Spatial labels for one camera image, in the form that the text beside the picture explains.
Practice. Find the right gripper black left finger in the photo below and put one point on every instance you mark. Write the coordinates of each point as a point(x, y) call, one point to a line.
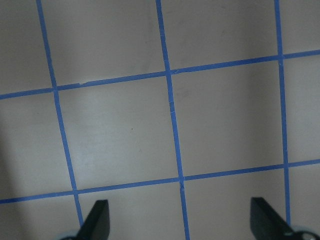
point(97, 224)

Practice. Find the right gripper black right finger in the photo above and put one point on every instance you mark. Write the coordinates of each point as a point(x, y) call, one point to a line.
point(266, 223)

